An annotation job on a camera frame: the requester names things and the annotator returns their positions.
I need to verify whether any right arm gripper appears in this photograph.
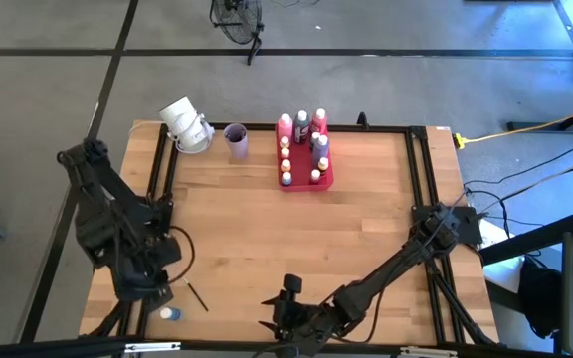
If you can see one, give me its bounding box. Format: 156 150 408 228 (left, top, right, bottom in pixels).
258 272 352 357

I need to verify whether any yellow extension cord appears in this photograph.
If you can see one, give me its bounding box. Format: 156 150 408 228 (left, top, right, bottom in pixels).
453 101 573 150

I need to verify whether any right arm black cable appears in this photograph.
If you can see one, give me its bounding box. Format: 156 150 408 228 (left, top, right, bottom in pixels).
335 287 385 345

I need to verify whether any black bag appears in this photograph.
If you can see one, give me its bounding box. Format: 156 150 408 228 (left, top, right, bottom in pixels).
518 256 564 340

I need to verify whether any black floor fan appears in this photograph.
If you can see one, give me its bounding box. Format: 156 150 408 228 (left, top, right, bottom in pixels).
209 0 267 67

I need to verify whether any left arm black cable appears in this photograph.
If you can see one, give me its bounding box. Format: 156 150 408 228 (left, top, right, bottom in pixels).
166 226 197 285

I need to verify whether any lavender plastic cup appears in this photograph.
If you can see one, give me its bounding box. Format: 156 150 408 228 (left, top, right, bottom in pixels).
222 122 250 160

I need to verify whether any black handled paint brush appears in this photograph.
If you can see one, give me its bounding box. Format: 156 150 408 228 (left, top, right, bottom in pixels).
183 277 210 313

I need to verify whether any pink plastic tray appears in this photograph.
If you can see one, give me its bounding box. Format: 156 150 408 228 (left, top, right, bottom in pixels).
274 120 336 193

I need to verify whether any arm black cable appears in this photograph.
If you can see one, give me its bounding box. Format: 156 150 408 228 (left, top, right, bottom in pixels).
166 226 197 285
335 287 385 345

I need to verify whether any large dark blue paint bottle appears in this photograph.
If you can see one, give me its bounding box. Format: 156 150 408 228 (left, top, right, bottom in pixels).
292 109 311 145

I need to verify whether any black aluminium table frame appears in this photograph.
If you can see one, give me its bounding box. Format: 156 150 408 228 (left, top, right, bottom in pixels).
80 121 499 358

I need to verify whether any large purple paint bottle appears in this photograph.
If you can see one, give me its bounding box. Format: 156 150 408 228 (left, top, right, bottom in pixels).
311 134 331 168

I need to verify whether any large red paint bottle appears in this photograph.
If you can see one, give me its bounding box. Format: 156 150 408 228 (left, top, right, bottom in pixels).
309 107 328 135

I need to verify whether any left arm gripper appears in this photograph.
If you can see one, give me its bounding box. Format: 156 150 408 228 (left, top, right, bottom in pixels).
109 233 183 309

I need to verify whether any large pink paint bottle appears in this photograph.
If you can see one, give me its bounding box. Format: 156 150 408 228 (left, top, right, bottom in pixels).
277 112 294 145

